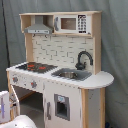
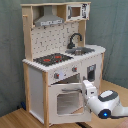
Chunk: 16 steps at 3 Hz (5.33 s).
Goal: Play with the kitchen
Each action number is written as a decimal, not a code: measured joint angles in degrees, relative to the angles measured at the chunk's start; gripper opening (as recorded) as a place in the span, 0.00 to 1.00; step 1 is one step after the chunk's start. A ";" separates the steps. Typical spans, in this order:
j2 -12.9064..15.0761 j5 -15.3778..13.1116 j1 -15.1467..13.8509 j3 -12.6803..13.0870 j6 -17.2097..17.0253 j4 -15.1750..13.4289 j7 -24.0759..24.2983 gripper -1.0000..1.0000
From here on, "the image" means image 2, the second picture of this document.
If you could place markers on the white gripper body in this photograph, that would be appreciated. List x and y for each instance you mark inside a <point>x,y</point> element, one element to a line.
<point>88,90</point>

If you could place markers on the white toy oven door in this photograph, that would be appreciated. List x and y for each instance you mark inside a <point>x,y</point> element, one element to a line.
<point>67,104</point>

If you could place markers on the white toy microwave door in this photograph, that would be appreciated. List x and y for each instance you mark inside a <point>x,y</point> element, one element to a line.
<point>77,12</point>

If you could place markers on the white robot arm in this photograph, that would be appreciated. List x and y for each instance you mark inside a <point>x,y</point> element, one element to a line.
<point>104,105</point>

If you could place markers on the wooden toy kitchen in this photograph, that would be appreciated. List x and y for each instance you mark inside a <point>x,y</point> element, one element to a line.
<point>46,40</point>

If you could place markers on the grey ice dispenser panel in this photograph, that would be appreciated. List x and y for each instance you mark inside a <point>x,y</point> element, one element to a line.
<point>91,73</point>

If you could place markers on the white fridge cabinet door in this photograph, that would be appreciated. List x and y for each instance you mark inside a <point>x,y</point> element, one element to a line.
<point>95,60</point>

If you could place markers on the right red stove knob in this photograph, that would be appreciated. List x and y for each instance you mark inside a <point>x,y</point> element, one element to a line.
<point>74,69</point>

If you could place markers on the red stove knob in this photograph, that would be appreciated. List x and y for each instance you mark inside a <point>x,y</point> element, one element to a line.
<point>74,69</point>
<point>56,75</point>

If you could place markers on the left red stove knob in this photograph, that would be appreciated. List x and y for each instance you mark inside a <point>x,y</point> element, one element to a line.
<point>56,75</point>

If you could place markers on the grey toy sink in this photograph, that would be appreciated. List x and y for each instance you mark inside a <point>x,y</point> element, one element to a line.
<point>79,51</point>

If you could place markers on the black toy faucet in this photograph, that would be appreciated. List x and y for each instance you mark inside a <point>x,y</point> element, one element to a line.
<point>72,40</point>

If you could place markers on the black toy stovetop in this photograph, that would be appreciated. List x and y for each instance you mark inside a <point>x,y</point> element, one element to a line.
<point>52,59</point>

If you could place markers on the grey range hood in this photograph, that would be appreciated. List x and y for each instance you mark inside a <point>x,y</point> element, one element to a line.
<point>48,18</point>

